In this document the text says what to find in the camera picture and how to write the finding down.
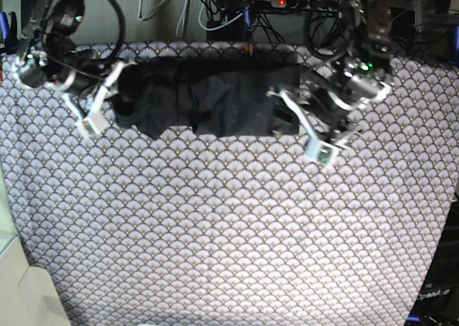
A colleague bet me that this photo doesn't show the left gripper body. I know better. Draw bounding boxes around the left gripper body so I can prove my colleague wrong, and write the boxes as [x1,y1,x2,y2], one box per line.
[301,71,354,143]

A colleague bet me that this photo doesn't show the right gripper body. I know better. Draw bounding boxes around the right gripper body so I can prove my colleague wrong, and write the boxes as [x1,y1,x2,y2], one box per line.
[70,62,115,100]

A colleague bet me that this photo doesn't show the dark navy T-shirt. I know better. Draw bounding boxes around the dark navy T-shirt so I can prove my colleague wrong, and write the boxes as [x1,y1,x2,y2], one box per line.
[110,59,300,140]

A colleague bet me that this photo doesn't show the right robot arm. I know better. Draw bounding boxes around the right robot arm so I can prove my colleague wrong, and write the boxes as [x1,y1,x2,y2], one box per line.
[12,0,126,95]

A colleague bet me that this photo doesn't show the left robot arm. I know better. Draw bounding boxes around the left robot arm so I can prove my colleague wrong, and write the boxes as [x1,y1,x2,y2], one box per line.
[273,0,393,147]

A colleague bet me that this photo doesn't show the red table clamp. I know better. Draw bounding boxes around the red table clamp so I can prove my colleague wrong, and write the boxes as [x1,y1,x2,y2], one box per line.
[245,43,255,57]

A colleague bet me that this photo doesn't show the white power strip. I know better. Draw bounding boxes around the white power strip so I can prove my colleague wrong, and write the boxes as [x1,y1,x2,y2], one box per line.
[268,0,323,11]

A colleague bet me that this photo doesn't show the beige cabinet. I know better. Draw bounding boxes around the beige cabinet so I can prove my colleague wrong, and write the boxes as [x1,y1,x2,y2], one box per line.
[1,181,70,325]

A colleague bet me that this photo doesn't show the black OpenArm case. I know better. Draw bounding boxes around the black OpenArm case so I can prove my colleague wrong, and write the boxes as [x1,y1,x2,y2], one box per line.
[405,201,458,325]

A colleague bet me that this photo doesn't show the black cable bundle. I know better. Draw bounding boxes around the black cable bundle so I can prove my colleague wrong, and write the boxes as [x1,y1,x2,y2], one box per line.
[200,0,352,54]

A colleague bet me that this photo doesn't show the grey cables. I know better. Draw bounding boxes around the grey cables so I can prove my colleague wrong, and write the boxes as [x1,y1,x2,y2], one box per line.
[138,0,245,39]

